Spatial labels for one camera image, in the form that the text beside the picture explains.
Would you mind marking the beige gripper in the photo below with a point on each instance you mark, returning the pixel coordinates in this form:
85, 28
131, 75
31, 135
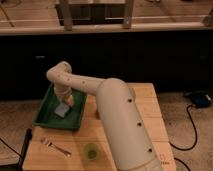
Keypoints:
65, 96

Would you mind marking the green plastic tray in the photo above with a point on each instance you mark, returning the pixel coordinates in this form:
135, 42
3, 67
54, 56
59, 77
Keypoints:
47, 114

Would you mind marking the wooden table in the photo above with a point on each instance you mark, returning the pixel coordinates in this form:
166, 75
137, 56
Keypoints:
42, 158

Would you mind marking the green plastic cup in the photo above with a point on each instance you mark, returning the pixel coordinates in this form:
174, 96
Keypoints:
90, 151

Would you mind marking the black device on floor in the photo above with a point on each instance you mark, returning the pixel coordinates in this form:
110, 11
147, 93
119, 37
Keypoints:
199, 99

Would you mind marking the silver metal fork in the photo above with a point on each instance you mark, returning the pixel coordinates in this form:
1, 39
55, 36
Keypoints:
48, 143

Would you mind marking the wooden chair frame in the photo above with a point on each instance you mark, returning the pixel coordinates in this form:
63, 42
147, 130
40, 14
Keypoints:
97, 15

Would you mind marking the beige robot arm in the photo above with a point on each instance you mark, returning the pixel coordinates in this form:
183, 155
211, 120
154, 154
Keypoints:
129, 141

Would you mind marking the black pole at table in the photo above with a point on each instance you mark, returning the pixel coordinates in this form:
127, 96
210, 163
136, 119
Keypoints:
27, 138

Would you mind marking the white sponge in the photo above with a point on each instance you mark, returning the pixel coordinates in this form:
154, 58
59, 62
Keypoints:
61, 109

